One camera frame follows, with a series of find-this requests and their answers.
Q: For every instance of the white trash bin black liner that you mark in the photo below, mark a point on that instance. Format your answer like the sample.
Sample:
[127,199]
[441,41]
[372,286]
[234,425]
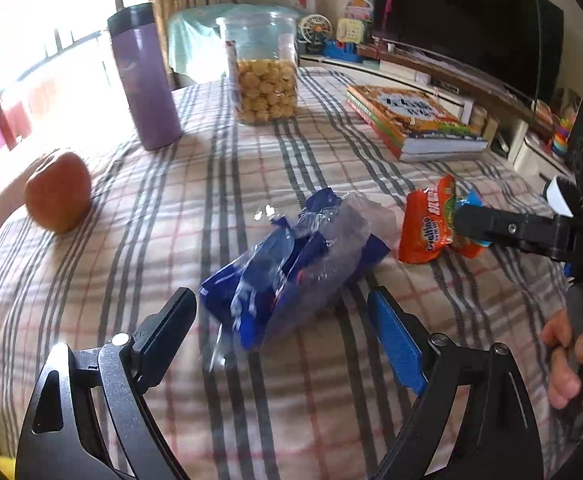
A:
[562,195]

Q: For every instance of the toy telephone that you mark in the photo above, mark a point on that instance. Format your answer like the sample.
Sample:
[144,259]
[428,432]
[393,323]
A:
[352,31]

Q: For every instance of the white tv cabinet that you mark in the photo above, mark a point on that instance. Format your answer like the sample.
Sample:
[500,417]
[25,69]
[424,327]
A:
[523,148]

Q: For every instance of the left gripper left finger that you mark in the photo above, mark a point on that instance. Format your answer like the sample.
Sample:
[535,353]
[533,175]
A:
[87,417]

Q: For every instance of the red apple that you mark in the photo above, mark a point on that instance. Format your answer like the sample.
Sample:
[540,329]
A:
[58,194]

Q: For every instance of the clear jar of biscuits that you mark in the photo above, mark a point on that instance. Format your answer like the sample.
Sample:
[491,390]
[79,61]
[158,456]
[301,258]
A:
[262,65]

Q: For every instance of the black flat television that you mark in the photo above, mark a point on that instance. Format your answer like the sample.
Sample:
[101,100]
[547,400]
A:
[518,42]

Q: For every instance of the toy ferris wheel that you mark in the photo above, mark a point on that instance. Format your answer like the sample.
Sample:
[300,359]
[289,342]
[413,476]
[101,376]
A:
[313,31]

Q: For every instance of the teal covered armchair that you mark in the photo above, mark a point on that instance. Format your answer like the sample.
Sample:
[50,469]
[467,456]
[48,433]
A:
[196,51]

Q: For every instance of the purple thermos bottle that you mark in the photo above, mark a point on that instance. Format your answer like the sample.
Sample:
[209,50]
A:
[136,49]

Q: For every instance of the orange ovaltine packet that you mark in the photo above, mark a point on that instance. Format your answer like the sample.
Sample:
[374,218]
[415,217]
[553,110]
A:
[427,227]

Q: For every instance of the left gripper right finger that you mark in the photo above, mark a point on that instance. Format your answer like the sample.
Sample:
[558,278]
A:
[472,417]

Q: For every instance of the orange children's book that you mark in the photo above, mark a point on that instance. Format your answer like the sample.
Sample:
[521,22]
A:
[412,125]

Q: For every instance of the blue clear plastic bag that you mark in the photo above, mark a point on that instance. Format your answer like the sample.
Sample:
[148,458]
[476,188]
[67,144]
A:
[300,267]

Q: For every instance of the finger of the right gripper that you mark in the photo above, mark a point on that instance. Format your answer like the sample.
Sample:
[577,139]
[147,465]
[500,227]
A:
[538,235]

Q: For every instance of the rainbow stacking ring toy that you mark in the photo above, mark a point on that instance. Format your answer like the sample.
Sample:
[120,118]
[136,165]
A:
[562,130]

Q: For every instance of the plaid tablecloth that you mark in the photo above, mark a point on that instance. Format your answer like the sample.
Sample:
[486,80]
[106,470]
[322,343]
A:
[323,401]

